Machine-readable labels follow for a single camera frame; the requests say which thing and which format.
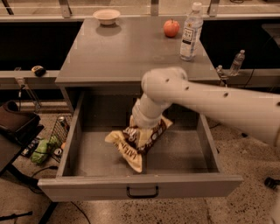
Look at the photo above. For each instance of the black caster wheel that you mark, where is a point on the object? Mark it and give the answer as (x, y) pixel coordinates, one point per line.
(271, 182)

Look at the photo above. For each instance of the black drawer handle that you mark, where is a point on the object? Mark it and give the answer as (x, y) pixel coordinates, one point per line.
(142, 193)

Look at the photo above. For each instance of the soda can in basket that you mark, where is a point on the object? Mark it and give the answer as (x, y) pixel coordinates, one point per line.
(63, 122)

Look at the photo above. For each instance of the grey cabinet counter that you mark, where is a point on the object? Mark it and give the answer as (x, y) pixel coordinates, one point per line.
(123, 53)

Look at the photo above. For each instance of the metal clamp on rail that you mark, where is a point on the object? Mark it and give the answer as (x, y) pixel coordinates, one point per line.
(222, 76)

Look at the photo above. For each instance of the small clear water bottle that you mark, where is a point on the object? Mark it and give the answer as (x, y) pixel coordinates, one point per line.
(237, 63)

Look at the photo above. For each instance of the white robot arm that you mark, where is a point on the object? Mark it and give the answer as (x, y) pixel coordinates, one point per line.
(254, 113)

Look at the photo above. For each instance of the black wire basket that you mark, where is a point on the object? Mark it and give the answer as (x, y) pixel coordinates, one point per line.
(61, 135)

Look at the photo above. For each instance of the brown chip bag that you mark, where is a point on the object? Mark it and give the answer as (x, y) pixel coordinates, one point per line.
(133, 142)

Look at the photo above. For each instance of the white bowl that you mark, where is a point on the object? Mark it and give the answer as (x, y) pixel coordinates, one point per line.
(107, 16)

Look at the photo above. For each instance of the large clear water bottle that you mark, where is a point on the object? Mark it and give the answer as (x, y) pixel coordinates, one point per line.
(191, 33)

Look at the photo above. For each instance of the green snack bag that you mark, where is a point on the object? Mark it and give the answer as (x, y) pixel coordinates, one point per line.
(44, 150)

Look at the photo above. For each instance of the open grey top drawer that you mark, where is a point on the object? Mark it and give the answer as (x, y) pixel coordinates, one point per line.
(95, 165)

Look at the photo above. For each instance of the red apple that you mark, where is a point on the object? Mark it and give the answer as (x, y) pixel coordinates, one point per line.
(171, 28)

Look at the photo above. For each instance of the black tape measure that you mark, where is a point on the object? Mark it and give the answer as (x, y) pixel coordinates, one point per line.
(39, 71)

